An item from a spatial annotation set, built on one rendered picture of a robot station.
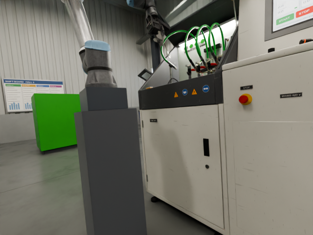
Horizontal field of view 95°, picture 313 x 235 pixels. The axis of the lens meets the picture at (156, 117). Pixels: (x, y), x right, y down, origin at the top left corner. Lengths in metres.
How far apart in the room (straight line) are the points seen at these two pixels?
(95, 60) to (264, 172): 0.90
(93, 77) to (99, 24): 7.97
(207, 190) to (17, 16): 8.01
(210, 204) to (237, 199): 0.18
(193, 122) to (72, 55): 7.15
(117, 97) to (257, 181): 0.74
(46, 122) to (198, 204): 3.46
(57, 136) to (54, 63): 4.23
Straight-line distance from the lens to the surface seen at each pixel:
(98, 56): 0.76
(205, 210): 1.07
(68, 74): 7.45
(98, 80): 0.71
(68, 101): 3.99
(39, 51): 7.63
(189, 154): 0.96
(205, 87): 0.85
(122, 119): 0.67
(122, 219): 0.81
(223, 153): 0.85
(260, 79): 0.77
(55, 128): 3.93
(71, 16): 1.01
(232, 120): 0.80
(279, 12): 1.13
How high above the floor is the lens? 0.79
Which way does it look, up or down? 3 degrees down
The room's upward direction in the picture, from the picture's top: 4 degrees counter-clockwise
